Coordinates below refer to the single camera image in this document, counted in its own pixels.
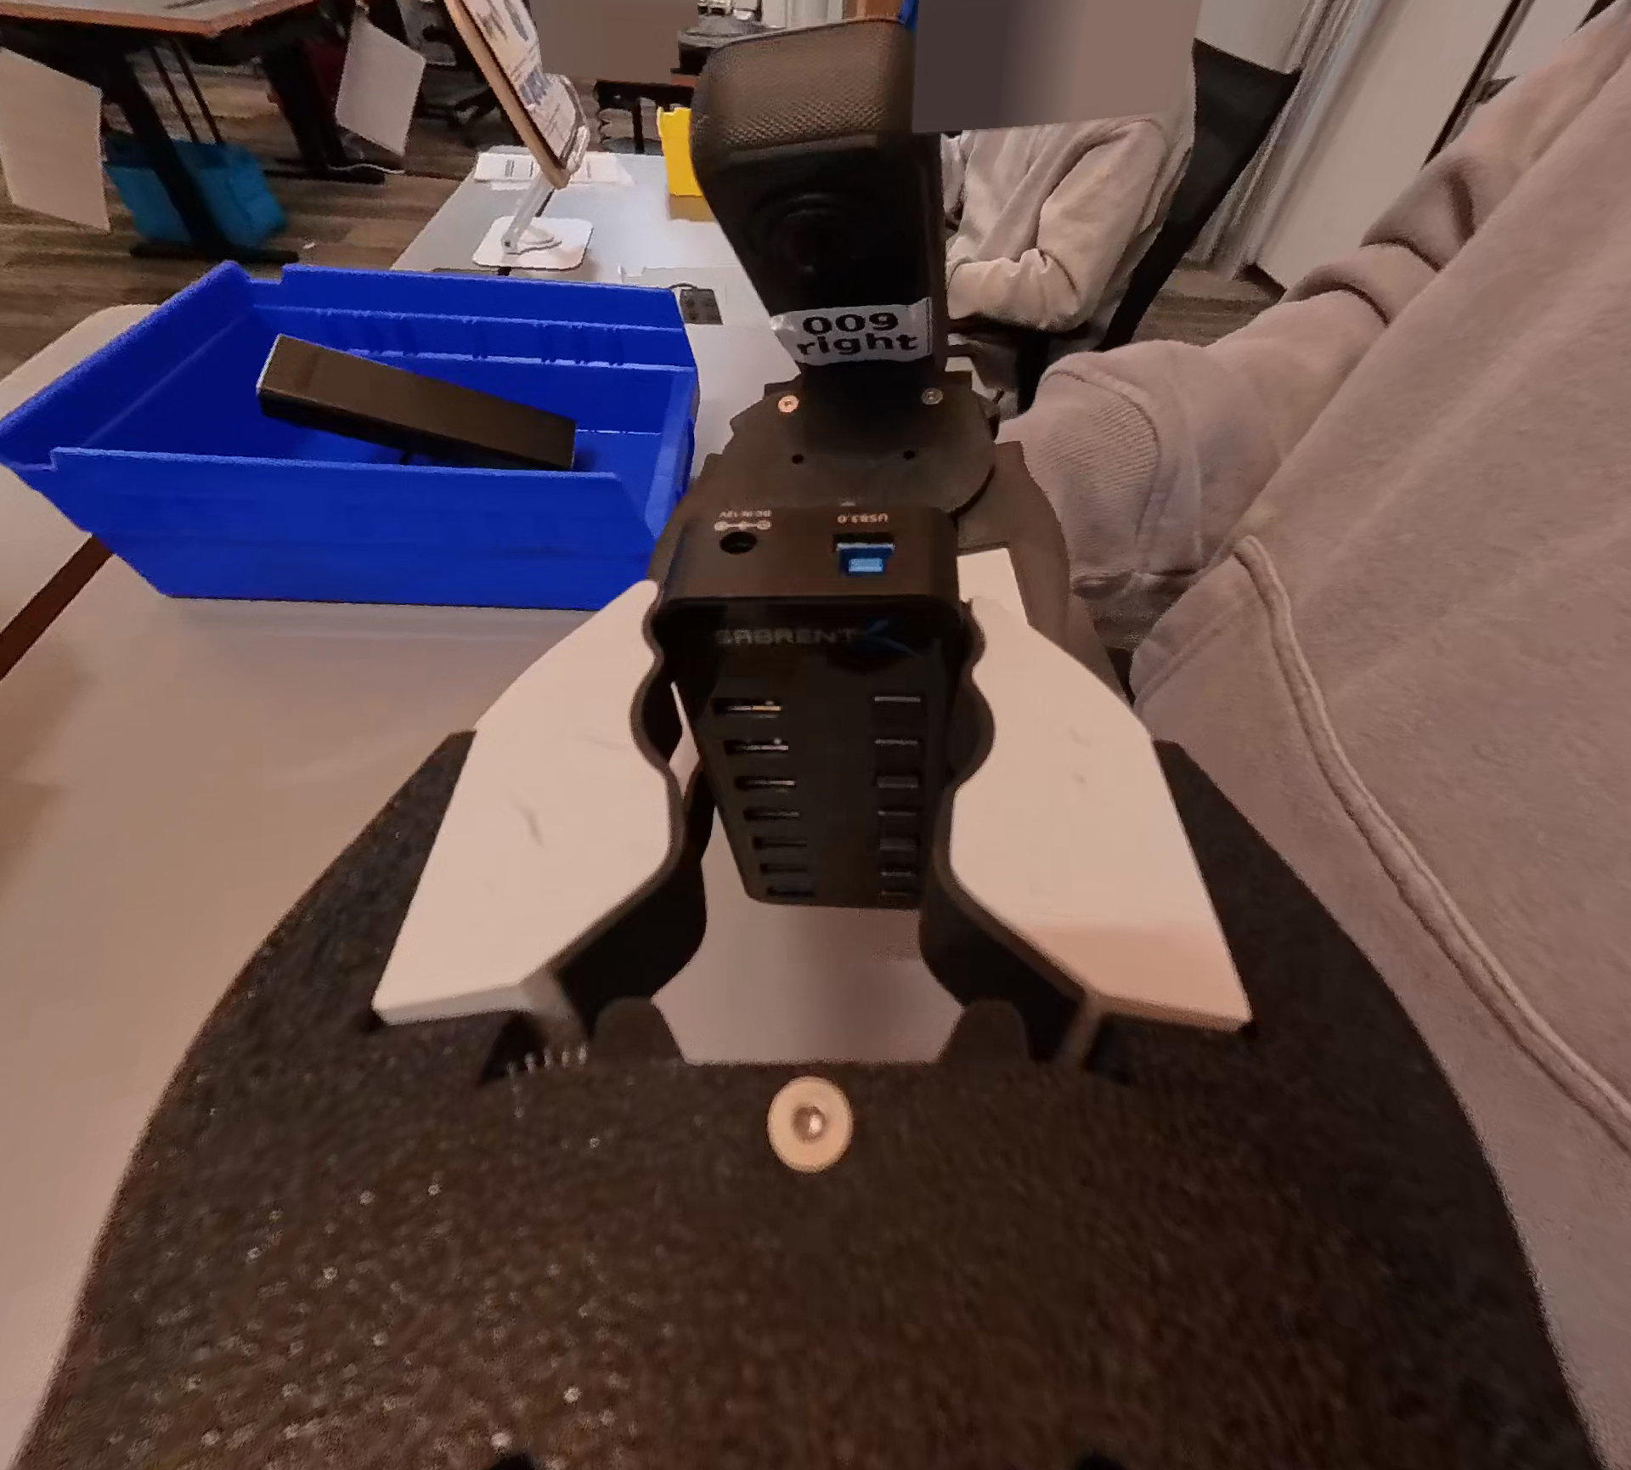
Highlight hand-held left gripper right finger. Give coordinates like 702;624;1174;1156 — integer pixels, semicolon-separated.
921;602;1253;1036

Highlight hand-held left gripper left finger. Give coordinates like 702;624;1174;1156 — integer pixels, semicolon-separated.
370;581;709;1028

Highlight black multi-port usb hub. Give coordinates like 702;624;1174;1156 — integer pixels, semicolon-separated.
645;504;958;913

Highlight person's right forearm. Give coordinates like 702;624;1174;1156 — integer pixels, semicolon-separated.
1000;0;1631;654

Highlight yellow bin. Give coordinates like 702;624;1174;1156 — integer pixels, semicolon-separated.
655;102;708;199

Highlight white paper label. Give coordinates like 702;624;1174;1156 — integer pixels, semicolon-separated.
474;150;630;187

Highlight blue plastic bin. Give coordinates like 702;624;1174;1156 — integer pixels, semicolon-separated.
0;264;699;615

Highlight person's grey hoodie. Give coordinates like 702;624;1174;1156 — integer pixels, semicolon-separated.
1129;387;1631;1470

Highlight black office chair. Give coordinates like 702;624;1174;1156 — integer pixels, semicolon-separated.
1006;36;1307;416

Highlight black slim rectangular device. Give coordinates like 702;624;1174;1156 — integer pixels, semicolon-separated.
258;337;579;473

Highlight white hanging paper sheet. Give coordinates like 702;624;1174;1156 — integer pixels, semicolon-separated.
0;49;110;232
336;19;427;158

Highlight blue storage bag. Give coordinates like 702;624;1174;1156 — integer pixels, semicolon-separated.
103;136;288;248

